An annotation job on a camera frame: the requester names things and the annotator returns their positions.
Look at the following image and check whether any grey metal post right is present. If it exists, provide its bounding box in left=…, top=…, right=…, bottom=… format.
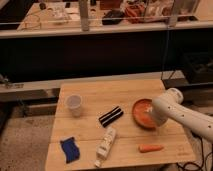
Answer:
left=168, top=0, right=183, bottom=27

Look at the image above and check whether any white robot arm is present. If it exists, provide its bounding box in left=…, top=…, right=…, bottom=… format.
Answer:
left=150, top=88, right=213, bottom=143

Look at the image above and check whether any grey metal post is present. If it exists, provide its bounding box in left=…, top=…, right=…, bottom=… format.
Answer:
left=168, top=0, right=183, bottom=27
left=78, top=0, right=89, bottom=31

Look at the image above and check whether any white lotion tube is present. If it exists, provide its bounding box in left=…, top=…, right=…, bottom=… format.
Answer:
left=94, top=127, right=116, bottom=168

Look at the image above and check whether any black crate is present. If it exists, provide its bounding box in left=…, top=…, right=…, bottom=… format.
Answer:
left=181, top=52, right=213, bottom=83

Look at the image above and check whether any blue cloth piece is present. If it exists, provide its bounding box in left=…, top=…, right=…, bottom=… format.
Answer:
left=60, top=137, right=80, bottom=163

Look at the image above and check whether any translucent plastic cup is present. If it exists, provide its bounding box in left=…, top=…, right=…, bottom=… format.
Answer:
left=65, top=95, right=82, bottom=117

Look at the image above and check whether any orange carrot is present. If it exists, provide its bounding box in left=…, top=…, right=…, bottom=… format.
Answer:
left=138, top=144, right=163, bottom=153

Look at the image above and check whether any black white striped block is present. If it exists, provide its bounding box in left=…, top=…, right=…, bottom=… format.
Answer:
left=98, top=106, right=124, bottom=127

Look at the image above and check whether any black bag on bench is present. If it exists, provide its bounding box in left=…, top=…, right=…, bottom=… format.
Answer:
left=102, top=10, right=124, bottom=25

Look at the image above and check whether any black cable on floor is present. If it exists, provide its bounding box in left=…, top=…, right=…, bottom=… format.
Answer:
left=175, top=133, right=213, bottom=171

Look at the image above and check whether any grey metal post left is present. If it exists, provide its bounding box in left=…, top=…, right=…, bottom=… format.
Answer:
left=78, top=0, right=89, bottom=31

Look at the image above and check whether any red orange cloth pile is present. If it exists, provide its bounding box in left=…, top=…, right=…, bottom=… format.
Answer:
left=125, top=3, right=146, bottom=24

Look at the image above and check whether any orange ceramic bowl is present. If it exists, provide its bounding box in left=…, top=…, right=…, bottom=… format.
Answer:
left=132, top=99, right=156, bottom=129

